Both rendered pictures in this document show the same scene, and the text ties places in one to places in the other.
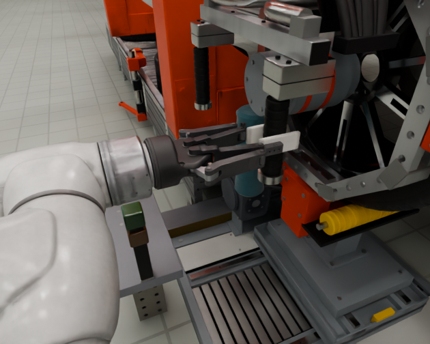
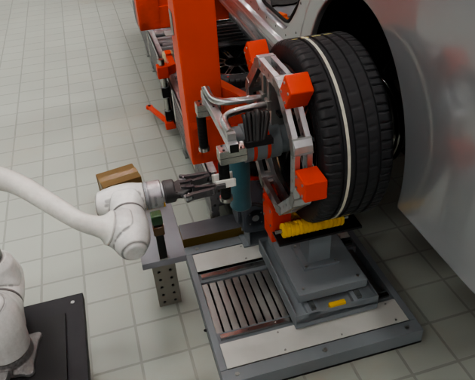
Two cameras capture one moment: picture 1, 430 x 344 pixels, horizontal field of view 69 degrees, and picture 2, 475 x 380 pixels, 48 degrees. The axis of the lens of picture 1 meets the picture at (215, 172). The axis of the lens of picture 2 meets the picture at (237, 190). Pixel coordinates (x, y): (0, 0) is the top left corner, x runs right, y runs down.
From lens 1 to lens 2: 1.25 m
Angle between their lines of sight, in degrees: 7
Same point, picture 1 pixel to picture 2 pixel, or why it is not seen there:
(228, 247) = (237, 255)
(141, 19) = not seen: hidden behind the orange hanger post
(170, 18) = (187, 81)
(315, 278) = (290, 275)
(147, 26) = not seen: hidden behind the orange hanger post
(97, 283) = (144, 230)
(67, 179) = (133, 198)
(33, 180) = (121, 198)
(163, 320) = (178, 307)
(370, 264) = (338, 268)
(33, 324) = (130, 236)
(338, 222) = (287, 230)
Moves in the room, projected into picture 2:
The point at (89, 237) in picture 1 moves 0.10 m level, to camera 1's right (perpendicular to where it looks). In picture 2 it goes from (141, 217) to (175, 218)
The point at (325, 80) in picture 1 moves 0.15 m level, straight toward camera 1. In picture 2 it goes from (243, 156) to (222, 182)
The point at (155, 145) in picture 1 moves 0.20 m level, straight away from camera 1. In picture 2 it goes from (165, 184) to (165, 151)
